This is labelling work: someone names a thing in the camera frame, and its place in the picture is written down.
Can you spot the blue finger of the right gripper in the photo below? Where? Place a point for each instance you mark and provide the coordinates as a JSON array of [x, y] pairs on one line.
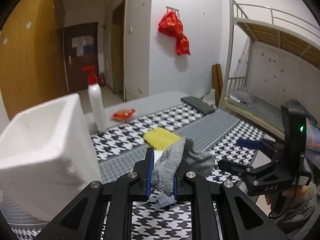
[[233, 168], [263, 144]]

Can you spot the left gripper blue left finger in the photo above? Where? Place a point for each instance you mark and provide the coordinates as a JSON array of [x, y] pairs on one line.
[[142, 189]]

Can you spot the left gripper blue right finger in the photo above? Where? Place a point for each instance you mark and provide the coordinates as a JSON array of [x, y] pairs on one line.
[[181, 190]]

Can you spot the grey sock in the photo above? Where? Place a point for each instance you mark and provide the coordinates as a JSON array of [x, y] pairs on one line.
[[162, 176]]

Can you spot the yellow foam net sleeve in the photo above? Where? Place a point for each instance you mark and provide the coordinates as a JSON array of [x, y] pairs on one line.
[[160, 138]]

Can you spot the right hand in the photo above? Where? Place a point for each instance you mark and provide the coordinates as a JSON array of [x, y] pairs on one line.
[[299, 193]]

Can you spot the houndstooth table mat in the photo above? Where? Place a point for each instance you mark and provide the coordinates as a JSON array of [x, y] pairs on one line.
[[121, 146]]

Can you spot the red snack packet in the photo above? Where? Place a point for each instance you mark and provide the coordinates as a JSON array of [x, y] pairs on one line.
[[124, 115]]

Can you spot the black smartphone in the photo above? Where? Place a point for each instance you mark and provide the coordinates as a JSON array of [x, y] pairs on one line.
[[198, 104]]

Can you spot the white pump lotion bottle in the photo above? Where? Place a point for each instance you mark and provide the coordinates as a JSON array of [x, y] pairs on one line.
[[95, 98]]

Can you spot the red fire extinguisher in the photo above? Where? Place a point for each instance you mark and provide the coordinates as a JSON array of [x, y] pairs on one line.
[[102, 79]]

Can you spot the white styrofoam box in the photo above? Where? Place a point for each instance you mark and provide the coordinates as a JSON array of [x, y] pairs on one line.
[[47, 157]]

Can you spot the metal bunk bed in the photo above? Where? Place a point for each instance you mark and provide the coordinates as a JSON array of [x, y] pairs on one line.
[[267, 66]]

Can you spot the dark brown entrance door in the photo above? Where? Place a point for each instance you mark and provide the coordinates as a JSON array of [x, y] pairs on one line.
[[80, 51]]

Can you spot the red hanging bags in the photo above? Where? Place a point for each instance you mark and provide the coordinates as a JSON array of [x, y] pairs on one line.
[[171, 26]]

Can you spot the wooden wardrobe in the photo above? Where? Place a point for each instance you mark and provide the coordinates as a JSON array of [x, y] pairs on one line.
[[32, 59]]

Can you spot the wooden boards leaning on wall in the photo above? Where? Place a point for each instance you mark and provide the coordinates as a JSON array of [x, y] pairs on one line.
[[217, 82]]

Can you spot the side door frame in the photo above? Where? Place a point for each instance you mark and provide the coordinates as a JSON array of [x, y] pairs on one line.
[[117, 49]]

